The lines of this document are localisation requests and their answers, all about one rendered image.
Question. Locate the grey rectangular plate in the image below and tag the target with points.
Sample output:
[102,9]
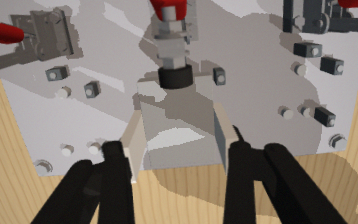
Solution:
[178,123]

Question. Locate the grey metal fixture plate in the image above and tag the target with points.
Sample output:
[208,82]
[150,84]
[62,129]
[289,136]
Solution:
[113,46]

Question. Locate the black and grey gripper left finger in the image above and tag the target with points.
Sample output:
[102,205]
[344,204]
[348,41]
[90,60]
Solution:
[121,163]

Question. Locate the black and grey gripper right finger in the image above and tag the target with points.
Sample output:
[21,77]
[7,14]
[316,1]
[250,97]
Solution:
[294,195]

